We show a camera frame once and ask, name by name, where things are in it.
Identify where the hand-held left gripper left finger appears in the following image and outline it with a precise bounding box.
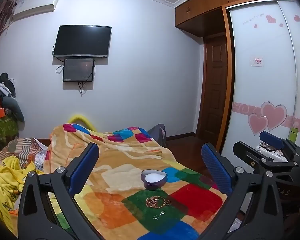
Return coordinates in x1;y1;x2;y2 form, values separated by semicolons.
17;142;108;240

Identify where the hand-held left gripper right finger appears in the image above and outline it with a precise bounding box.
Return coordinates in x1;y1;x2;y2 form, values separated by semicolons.
197;143;284;240

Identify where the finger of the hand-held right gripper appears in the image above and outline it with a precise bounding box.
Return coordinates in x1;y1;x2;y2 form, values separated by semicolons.
233;141;298;175
259;131;300;164

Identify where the red bead bracelet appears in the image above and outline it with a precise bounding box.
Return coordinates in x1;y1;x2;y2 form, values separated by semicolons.
154;197;172;207

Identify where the purple heart-shaped tin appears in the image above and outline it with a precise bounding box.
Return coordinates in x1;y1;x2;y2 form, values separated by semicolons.
141;169;168;190

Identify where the white box with brown beads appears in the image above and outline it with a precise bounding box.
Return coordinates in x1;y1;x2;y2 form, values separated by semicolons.
258;142;289;162

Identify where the green bottle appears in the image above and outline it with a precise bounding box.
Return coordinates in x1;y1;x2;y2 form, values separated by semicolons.
290;121;300;141

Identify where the colourful patchwork blanket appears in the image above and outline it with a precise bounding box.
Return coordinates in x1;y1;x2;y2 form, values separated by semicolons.
44;124;228;240

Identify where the striped cloth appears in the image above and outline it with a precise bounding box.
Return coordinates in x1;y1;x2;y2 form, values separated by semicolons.
0;137;50;172

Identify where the grey bag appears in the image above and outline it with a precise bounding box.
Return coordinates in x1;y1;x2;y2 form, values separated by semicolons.
147;124;167;147

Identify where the brown wooden door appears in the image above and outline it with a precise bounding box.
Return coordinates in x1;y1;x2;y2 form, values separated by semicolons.
196;34;228;146

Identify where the white paper sticker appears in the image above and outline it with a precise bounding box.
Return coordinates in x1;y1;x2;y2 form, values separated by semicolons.
250;56;266;67

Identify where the yellow printed blanket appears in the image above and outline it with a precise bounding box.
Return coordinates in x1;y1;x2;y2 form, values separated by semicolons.
0;155;45;233

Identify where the green patterned bag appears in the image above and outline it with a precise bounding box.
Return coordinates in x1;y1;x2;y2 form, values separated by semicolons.
0;115;19;143

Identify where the pile of dark clothes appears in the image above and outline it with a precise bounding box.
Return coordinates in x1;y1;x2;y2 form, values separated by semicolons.
0;72;25;123

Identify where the wooden wardrobe cabinet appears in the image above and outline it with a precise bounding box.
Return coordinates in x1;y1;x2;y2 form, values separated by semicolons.
174;0;298;153

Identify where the white air conditioner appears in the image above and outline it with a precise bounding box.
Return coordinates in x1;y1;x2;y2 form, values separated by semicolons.
12;0;60;20

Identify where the yellow ring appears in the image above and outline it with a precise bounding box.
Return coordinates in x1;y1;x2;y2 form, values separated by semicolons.
68;114;97;132

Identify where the black monitor cable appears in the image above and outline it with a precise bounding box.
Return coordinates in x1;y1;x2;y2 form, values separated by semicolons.
78;74;94;96

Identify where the small black wall monitor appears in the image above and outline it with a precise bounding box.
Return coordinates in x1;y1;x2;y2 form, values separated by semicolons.
62;58;95;82

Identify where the black wall television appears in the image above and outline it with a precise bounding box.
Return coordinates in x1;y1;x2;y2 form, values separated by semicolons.
52;25;112;58

